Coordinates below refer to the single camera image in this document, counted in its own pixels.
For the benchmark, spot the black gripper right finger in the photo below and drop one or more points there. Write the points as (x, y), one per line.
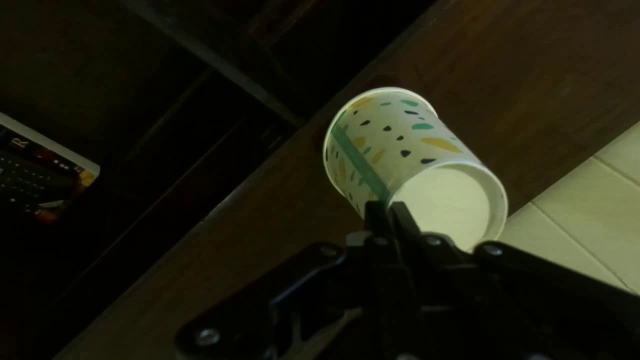
(480, 287)

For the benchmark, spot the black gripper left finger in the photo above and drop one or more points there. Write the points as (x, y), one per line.
(321, 281)

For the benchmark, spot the speckled paper coffee cup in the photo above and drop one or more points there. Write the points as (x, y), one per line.
(407, 152)

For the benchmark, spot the black book with keyboard cover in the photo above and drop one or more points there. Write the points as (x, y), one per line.
(40, 172)

